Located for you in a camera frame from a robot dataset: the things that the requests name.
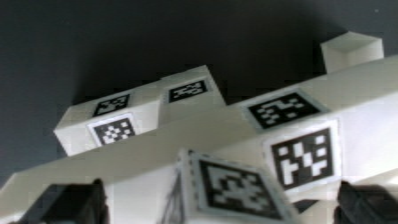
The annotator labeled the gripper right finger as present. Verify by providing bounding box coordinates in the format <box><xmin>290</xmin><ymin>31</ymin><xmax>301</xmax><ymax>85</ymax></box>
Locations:
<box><xmin>332</xmin><ymin>181</ymin><xmax>398</xmax><ymax>224</ymax></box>

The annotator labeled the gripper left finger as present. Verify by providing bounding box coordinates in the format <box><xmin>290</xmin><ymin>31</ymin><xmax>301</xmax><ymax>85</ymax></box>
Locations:
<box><xmin>18</xmin><ymin>179</ymin><xmax>110</xmax><ymax>224</ymax></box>

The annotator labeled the white chair back piece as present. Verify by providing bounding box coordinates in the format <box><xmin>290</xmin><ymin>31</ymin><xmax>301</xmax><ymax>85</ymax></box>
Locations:
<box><xmin>0</xmin><ymin>32</ymin><xmax>398</xmax><ymax>224</ymax></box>

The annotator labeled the white chair leg tagged cube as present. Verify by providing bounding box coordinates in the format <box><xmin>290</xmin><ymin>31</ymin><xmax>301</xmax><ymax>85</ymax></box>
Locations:
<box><xmin>157</xmin><ymin>149</ymin><xmax>302</xmax><ymax>224</ymax></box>

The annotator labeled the white chair leg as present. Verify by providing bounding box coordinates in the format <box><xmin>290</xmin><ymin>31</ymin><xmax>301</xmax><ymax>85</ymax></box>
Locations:
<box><xmin>54</xmin><ymin>84</ymin><xmax>162</xmax><ymax>156</ymax></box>
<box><xmin>162</xmin><ymin>65</ymin><xmax>226</xmax><ymax>118</ymax></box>

